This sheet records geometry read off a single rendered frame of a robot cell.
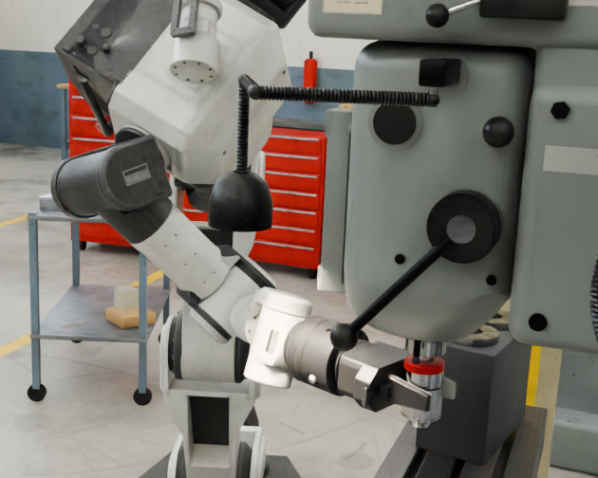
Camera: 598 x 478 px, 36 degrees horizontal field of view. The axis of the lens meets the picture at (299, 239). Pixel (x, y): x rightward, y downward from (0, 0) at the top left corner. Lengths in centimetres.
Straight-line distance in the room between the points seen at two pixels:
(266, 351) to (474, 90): 47
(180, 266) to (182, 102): 25
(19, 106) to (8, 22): 106
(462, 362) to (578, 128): 68
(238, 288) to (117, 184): 26
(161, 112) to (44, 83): 1084
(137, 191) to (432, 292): 54
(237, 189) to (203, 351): 82
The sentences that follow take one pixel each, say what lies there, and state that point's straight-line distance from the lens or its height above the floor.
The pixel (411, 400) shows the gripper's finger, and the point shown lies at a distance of 107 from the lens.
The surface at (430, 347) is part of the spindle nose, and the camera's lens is 106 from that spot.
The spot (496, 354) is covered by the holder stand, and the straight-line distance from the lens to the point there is 148.
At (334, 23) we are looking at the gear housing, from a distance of 93.
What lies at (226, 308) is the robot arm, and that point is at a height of 121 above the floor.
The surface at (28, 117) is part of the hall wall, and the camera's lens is 1239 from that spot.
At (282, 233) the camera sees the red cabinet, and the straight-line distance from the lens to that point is 611.
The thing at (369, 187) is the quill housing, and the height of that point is 148.
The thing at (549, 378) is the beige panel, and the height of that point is 64.
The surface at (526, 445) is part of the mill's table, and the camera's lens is 163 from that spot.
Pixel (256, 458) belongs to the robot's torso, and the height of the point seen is 73.
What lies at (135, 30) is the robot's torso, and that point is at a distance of 145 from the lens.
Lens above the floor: 164
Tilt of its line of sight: 13 degrees down
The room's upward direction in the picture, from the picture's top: 3 degrees clockwise
